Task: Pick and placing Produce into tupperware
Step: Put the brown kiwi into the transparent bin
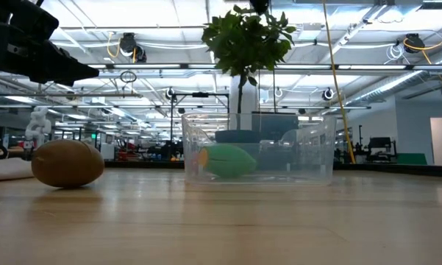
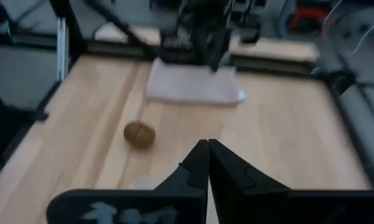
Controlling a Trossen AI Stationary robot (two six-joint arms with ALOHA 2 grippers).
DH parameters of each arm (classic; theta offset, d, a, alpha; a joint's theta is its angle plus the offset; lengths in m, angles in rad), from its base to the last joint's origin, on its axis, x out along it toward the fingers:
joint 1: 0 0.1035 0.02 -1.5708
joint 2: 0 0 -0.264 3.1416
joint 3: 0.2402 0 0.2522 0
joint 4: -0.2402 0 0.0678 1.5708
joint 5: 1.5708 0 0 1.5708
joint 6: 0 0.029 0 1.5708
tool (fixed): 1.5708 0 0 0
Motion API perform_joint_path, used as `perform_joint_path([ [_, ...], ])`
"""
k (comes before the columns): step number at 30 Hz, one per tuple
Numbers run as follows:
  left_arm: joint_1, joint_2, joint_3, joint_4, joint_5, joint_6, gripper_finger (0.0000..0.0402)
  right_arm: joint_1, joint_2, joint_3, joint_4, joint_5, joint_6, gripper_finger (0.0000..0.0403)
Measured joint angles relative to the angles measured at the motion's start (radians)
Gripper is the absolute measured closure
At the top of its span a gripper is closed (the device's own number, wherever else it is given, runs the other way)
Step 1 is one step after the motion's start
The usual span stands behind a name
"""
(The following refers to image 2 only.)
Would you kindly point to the black aluminium table frame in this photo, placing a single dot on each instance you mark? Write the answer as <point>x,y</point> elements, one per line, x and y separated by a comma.
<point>76,43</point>

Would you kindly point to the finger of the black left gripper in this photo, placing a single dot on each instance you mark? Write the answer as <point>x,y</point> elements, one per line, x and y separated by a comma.
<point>223,46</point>
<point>211,49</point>

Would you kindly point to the silver aluminium bracket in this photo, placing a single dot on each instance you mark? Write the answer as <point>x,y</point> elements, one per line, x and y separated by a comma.
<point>62,49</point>

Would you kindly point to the white folded cloth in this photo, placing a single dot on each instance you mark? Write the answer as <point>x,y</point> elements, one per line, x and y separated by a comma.
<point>189,84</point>

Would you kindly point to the black table edge clamp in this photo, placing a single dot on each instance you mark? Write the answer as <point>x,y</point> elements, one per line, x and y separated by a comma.
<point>37,116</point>

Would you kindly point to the clear plastic tupperware container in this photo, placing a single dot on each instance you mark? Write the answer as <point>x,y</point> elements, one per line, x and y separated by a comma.
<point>146,183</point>

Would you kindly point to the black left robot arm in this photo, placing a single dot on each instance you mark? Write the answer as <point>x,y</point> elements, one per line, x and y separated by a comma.
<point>199,11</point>

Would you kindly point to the brown toy kiwi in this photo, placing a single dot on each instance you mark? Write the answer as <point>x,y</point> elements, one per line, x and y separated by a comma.
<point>140,135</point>

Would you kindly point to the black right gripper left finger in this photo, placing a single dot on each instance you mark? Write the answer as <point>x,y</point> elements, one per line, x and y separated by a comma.
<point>174,202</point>

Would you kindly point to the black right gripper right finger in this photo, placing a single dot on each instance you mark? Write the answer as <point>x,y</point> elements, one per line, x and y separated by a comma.
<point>267,205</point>

